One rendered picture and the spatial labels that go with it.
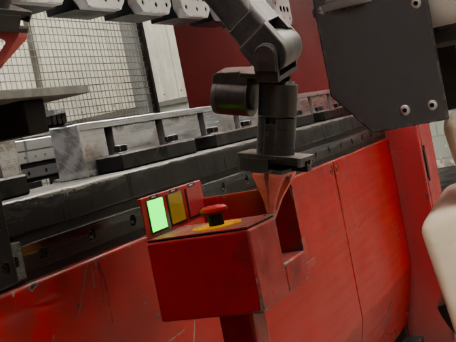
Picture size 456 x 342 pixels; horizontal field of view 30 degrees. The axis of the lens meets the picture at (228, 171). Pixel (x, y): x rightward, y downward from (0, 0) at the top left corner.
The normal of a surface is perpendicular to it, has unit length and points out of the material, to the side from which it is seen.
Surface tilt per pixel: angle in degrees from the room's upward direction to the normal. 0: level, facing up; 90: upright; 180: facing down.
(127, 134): 90
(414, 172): 90
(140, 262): 90
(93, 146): 90
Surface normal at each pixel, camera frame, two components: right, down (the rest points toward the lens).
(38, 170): 0.90, -0.15
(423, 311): -0.40, 0.13
